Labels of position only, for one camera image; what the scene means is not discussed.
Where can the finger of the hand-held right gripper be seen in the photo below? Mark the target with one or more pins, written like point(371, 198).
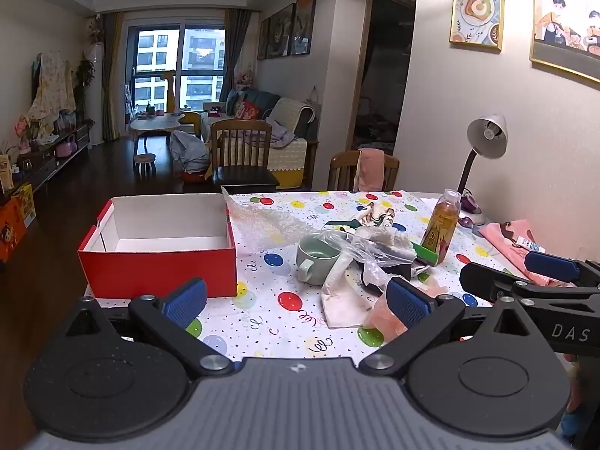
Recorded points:
point(551, 265)
point(487, 281)

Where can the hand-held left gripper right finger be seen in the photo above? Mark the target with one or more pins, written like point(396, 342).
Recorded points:
point(408, 303)

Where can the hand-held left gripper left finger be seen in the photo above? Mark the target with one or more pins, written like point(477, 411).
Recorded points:
point(185, 301)

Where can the black cloth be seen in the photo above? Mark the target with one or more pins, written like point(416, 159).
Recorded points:
point(398, 270)

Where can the red shoe box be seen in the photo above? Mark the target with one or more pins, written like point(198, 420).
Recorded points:
point(159, 272)

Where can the white fluffy towel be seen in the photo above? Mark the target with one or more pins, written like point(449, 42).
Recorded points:
point(396, 243)

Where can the pink soft cloth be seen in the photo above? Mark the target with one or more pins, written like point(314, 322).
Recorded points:
point(378, 316)

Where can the white tube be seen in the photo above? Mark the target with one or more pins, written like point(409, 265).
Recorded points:
point(530, 244)

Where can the pink printed cloth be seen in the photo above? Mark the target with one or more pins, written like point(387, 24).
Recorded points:
point(506, 246)

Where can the green packet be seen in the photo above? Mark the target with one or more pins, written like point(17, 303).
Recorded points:
point(425, 255)

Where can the white cloth bag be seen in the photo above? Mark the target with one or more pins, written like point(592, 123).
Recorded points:
point(342, 307)

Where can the orange drink bottle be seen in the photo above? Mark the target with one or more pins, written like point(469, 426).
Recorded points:
point(440, 229)

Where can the clear plastic bag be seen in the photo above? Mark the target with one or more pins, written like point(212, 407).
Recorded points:
point(361, 243)

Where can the patterned crumpled wrapper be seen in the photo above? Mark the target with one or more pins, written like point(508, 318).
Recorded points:
point(375, 215)

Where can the polka dot tablecloth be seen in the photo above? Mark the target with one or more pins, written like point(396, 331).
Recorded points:
point(281, 321)

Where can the pale green mug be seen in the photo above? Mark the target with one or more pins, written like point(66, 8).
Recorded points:
point(311, 267)

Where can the dark green cloth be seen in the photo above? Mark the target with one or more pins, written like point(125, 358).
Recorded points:
point(340, 224)

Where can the clear bubble wrap sheet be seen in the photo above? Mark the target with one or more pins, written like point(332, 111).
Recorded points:
point(262, 225)

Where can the red basin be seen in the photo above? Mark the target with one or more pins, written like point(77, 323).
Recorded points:
point(192, 176)

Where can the wooden chair with dark seat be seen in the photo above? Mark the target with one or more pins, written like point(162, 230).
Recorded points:
point(241, 176)

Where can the pink towel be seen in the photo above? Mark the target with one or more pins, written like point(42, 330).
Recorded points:
point(369, 168)

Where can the grey desk lamp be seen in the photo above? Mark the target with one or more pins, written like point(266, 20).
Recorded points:
point(487, 133)

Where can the small round stool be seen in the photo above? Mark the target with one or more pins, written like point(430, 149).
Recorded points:
point(144, 159)

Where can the grey bag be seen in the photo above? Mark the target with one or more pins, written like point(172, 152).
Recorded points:
point(187, 150)

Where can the sofa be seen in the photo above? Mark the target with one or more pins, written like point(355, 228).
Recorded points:
point(290, 159)

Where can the small children's table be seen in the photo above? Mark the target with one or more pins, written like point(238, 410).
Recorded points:
point(157, 124)

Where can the orange printed box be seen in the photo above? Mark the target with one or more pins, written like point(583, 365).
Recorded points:
point(11, 234)

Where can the yellow box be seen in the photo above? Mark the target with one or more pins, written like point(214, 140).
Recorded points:
point(26, 204)

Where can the pink toy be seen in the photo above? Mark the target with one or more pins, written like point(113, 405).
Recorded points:
point(65, 147)

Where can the dark low cabinet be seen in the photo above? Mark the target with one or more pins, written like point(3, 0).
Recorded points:
point(47, 159)

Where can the red cushion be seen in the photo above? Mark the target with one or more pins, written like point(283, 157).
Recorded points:
point(246, 110)

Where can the yellow giraffe toy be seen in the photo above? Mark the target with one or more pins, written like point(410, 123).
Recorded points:
point(168, 89)

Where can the cream throw blanket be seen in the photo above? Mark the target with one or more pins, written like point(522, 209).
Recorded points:
point(290, 112)

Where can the white standing air conditioner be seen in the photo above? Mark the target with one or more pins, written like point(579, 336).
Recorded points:
point(96, 93)

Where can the plush toy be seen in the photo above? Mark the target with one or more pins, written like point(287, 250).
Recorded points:
point(244, 77)

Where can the grey and yellow curtain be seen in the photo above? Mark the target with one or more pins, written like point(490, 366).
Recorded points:
point(112, 79)

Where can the pink flowers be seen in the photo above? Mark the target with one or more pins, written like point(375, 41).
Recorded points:
point(22, 129)

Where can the glass balcony door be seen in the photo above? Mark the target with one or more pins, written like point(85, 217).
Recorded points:
point(197, 56)

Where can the green house plant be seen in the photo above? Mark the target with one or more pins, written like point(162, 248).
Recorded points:
point(84, 77)

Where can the gold framed family poster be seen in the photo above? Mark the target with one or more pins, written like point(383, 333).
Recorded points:
point(567, 18)

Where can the hanging floral blanket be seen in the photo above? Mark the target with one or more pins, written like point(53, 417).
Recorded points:
point(51, 89)

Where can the gold framed food picture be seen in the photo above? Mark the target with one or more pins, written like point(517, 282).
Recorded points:
point(477, 9)

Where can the small dark framed picture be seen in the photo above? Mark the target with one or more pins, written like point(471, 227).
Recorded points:
point(263, 40)

